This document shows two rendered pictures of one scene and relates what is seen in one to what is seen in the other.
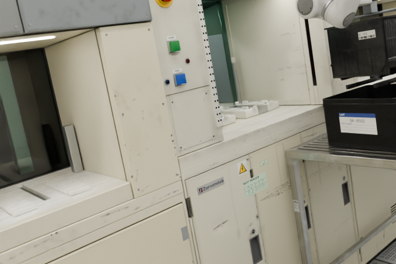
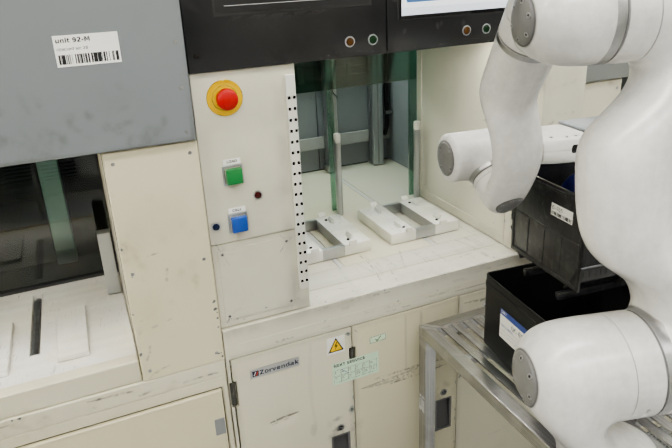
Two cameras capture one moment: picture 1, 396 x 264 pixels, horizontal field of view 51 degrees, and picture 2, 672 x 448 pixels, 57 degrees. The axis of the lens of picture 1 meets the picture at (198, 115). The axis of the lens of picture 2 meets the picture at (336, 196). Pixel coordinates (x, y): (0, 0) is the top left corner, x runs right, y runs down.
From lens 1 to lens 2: 64 cm
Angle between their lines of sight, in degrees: 19
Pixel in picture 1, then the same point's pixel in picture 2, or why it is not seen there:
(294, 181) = (424, 372)
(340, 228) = (508, 428)
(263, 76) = not seen: hidden behind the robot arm
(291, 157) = (425, 339)
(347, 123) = (507, 329)
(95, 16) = (92, 140)
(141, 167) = (157, 342)
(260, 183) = (365, 366)
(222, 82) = not seen: hidden behind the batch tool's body
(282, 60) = not seen: hidden behind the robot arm
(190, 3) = (275, 105)
